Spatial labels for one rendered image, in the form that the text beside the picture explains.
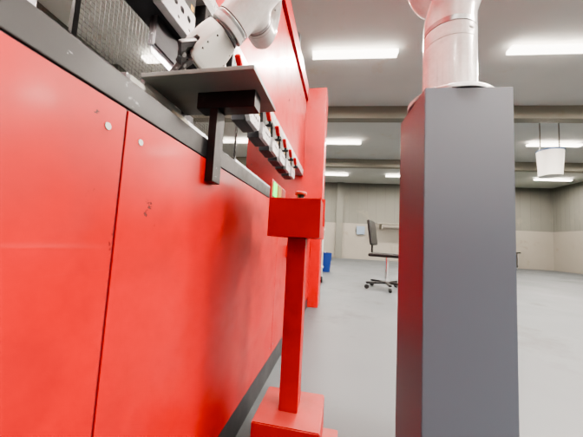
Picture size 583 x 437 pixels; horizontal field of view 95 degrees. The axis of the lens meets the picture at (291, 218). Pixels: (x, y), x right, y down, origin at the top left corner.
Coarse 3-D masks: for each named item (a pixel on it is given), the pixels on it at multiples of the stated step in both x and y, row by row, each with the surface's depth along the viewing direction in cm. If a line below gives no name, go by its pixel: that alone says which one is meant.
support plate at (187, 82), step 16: (144, 80) 60; (160, 80) 60; (176, 80) 59; (192, 80) 59; (208, 80) 59; (224, 80) 58; (240, 80) 58; (256, 80) 58; (176, 96) 66; (192, 96) 66; (192, 112) 74
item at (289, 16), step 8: (288, 0) 177; (288, 8) 178; (288, 16) 181; (288, 24) 188; (296, 32) 207; (296, 40) 208; (296, 48) 210; (296, 56) 220; (304, 64) 249; (304, 72) 250; (304, 80) 252; (304, 88) 265
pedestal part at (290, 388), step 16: (288, 240) 88; (304, 240) 87; (288, 256) 87; (304, 256) 86; (288, 272) 87; (304, 272) 86; (288, 288) 86; (304, 288) 87; (288, 304) 86; (304, 304) 89; (288, 320) 85; (288, 336) 85; (288, 352) 84; (288, 368) 84; (288, 384) 83; (288, 400) 83
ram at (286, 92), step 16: (208, 0) 82; (224, 0) 92; (288, 32) 190; (240, 48) 107; (256, 48) 125; (272, 48) 152; (288, 48) 191; (256, 64) 126; (272, 64) 153; (288, 64) 193; (272, 80) 155; (288, 80) 195; (272, 96) 156; (288, 96) 197; (304, 96) 268; (288, 112) 199; (304, 112) 272; (288, 128) 201; (304, 128) 276; (304, 144) 279
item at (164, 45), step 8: (152, 16) 65; (152, 24) 65; (160, 24) 66; (152, 32) 64; (160, 32) 66; (168, 32) 69; (152, 40) 64; (160, 40) 66; (168, 40) 69; (176, 40) 72; (152, 48) 64; (160, 48) 66; (168, 48) 69; (176, 48) 72; (160, 56) 67; (168, 56) 69; (176, 56) 72; (168, 64) 70
